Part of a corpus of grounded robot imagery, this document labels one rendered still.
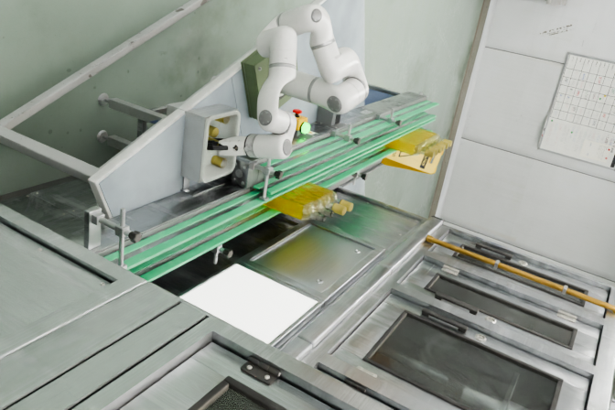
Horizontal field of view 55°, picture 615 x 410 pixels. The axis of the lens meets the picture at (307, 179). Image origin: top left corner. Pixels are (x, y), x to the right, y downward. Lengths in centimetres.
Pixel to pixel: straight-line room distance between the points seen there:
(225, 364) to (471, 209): 731
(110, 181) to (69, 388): 88
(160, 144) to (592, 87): 632
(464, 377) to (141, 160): 111
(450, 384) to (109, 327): 99
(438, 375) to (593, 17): 622
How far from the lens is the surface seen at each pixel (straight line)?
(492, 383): 180
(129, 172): 179
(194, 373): 101
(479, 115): 790
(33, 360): 102
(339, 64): 197
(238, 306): 175
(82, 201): 238
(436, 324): 195
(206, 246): 185
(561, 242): 811
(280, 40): 183
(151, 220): 178
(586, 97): 764
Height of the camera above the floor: 193
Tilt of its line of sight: 25 degrees down
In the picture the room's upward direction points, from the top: 110 degrees clockwise
